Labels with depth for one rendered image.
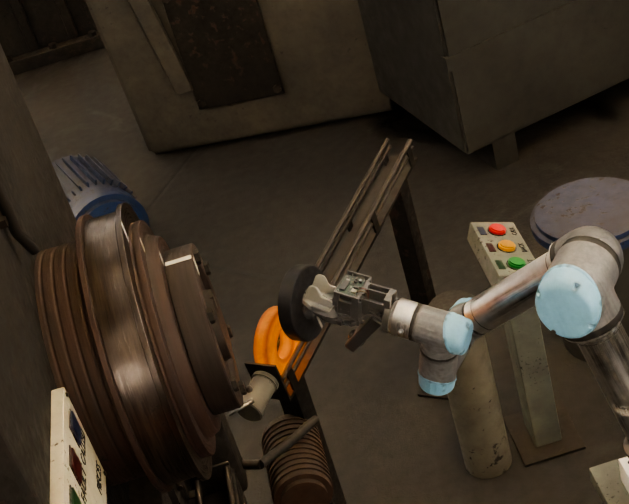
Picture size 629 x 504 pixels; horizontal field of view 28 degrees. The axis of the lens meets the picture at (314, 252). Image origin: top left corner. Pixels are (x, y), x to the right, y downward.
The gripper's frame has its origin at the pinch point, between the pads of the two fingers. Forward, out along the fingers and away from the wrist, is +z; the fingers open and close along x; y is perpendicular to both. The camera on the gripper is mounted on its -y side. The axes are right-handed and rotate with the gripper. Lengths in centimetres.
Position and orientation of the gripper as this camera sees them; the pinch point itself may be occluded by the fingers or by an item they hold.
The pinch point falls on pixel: (301, 295)
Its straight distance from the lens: 253.1
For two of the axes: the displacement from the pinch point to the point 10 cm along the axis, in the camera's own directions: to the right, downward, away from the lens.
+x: -4.1, 6.0, -6.9
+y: -0.1, -7.6, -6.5
